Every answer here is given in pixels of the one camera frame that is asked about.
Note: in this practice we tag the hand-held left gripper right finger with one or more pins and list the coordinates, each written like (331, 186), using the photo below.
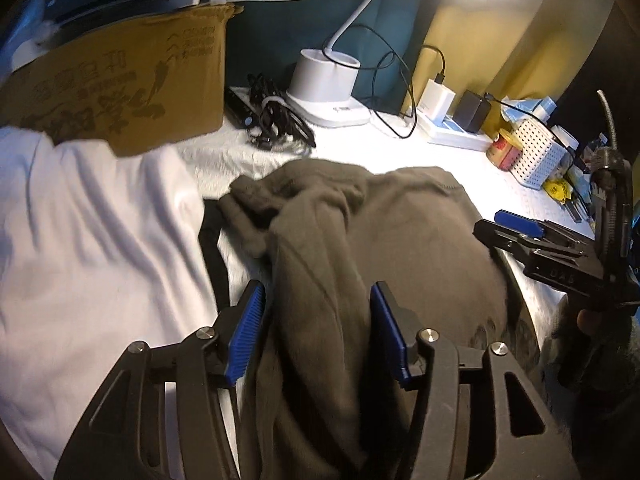
(387, 335)

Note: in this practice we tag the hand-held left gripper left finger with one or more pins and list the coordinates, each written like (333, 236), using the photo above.
(246, 335)

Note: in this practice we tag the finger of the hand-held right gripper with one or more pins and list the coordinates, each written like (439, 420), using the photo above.
(520, 222)
(500, 235)

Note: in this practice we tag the brown T-shirt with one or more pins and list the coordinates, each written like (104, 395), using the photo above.
(400, 240)

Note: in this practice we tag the person's right hand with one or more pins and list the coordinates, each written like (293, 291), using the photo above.
(590, 322)

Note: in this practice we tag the yellow plastic bag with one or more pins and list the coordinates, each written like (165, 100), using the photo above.
(559, 190)

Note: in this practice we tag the white perforated basket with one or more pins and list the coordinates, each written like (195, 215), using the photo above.
(535, 155)

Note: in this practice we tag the red candle jar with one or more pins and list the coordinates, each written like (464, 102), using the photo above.
(502, 152)

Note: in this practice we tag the glass jar with white lid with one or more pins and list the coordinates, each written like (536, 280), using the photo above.
(565, 137)

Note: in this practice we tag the white power strip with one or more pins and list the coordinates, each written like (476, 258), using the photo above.
(450, 135)

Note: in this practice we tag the crumpled white tissue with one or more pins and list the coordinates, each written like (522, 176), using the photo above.
(520, 107)

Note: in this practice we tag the small white bottle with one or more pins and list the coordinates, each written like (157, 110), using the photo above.
(546, 110)

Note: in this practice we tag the black charger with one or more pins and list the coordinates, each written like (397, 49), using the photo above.
(472, 110)

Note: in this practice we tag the white charger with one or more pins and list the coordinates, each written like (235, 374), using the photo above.
(435, 102)

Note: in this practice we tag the white garment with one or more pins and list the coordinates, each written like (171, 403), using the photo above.
(100, 260)

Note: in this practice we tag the yellow curtain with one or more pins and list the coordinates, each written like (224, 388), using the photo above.
(480, 35)

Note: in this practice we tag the black electronic device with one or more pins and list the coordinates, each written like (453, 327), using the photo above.
(240, 107)

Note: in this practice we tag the white desk lamp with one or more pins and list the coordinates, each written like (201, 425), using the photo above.
(325, 80)

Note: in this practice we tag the cardboard box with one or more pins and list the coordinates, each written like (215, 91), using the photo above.
(125, 85)

